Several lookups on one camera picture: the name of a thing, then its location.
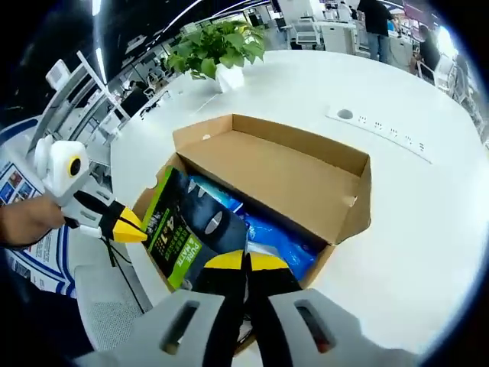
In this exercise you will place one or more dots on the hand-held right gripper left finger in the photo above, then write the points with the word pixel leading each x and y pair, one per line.
pixel 191 329

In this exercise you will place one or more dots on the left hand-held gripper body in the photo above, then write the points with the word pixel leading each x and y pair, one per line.
pixel 61 172

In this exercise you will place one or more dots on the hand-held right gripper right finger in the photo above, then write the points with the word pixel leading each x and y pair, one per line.
pixel 282 329

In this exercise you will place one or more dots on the green black soft package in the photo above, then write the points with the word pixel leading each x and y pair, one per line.
pixel 179 229

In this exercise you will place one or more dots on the blue flowered tissue pack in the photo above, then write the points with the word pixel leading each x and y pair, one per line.
pixel 282 241

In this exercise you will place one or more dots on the brown cardboard shoe box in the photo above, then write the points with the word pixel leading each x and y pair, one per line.
pixel 275 168

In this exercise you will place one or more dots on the person's left hand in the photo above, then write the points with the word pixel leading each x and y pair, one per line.
pixel 30 223

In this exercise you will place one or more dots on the blue white floor banner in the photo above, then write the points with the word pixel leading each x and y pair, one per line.
pixel 46 252

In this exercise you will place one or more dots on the grey mesh office chair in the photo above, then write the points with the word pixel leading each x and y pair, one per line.
pixel 111 306

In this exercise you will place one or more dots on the white metal shelf rack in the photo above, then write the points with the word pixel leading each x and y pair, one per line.
pixel 101 83

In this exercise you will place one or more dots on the white paper sign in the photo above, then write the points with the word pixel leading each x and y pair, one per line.
pixel 57 74

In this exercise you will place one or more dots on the green potted plant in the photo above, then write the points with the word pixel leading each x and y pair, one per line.
pixel 229 42

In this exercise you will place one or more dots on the white table power strip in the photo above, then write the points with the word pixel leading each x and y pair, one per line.
pixel 382 128

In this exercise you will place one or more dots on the pink wall screen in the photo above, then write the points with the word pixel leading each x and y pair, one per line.
pixel 420 7

